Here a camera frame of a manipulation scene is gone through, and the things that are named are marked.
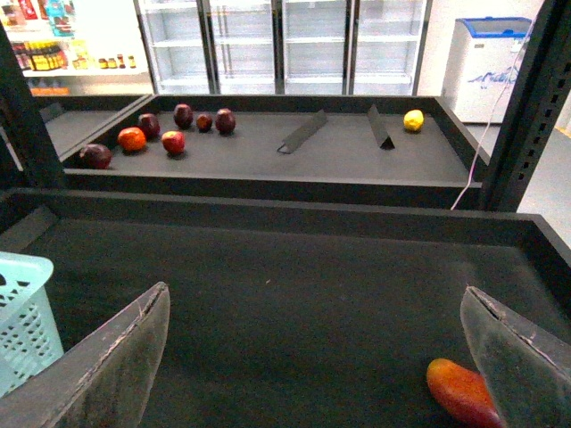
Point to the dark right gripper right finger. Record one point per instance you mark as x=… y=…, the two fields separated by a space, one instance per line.
x=525 y=368

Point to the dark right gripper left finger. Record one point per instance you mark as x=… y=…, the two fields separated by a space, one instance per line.
x=103 y=381

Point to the light blue plastic basket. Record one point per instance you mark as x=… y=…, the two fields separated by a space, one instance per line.
x=30 y=341

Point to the dark red apple front left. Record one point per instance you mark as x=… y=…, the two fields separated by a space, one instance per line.
x=95 y=156

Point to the small dark red apple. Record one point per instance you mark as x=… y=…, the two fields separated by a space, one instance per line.
x=204 y=122

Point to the dark red apple back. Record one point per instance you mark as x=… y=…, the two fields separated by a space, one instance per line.
x=183 y=116

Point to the dark red apple right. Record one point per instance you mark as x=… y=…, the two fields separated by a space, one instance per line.
x=225 y=121

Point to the red orange mango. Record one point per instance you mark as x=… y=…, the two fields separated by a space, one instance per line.
x=462 y=393

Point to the orange red fruit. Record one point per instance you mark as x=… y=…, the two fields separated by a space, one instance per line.
x=131 y=139

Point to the black upper display tray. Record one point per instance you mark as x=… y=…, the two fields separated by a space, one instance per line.
x=441 y=166

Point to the yellow lemon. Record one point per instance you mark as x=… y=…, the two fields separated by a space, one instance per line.
x=413 y=120

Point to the black shelf divider right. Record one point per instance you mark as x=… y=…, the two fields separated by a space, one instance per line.
x=383 y=139

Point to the black shelf divider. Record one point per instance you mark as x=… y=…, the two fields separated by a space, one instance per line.
x=309 y=128
x=383 y=139

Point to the black shelf divider left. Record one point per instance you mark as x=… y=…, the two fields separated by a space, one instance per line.
x=309 y=128

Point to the white chest freezer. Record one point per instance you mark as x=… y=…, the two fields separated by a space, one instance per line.
x=483 y=66

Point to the grocery shelf with bottles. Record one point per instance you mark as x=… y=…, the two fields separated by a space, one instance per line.
x=78 y=47

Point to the glass door refrigerator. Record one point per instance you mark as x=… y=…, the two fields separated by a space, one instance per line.
x=281 y=47

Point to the black shelf upright post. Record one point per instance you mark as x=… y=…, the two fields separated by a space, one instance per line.
x=542 y=87

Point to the black left upright post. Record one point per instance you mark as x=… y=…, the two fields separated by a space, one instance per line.
x=24 y=126

